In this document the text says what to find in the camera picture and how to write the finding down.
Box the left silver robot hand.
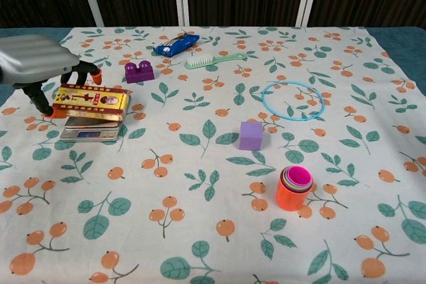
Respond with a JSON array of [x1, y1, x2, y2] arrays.
[[0, 33, 103, 120]]

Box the yellow and red box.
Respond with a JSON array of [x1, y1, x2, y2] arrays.
[[52, 84, 132, 123]]

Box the silver digital kitchen scale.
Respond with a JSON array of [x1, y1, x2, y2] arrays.
[[59, 96, 132, 143]]

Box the purple toy brick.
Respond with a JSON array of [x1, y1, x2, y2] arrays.
[[124, 60, 156, 84]]

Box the blue snack packet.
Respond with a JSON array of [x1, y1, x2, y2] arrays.
[[152, 32, 200, 57]]

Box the green brush with white bristles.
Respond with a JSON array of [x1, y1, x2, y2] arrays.
[[184, 52, 249, 71]]

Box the purple foam cube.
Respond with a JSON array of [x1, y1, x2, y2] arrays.
[[238, 121, 264, 151]]

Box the floral white tablecloth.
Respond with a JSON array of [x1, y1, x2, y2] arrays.
[[0, 26, 426, 284]]

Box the magenta stacking cup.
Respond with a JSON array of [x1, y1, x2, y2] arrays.
[[288, 166, 312, 191]]

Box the orange stacking cup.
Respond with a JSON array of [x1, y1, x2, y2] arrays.
[[275, 166, 314, 212]]

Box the thin blue plastic ring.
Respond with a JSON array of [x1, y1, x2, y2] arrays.
[[261, 80, 325, 121]]

